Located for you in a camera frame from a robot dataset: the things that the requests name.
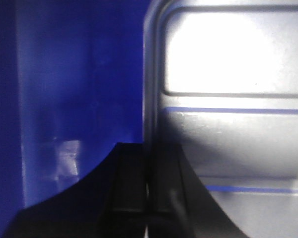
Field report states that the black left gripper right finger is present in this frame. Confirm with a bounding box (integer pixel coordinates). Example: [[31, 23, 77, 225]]
[[148, 143, 247, 238]]

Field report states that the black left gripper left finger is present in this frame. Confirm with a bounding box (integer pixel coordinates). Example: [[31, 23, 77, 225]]
[[3, 143, 147, 238]]

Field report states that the small silver metal tray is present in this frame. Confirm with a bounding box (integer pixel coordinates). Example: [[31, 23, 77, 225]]
[[143, 0, 298, 238]]

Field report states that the blue plastic bin left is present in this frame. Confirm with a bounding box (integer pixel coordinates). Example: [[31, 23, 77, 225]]
[[0, 0, 149, 236]]

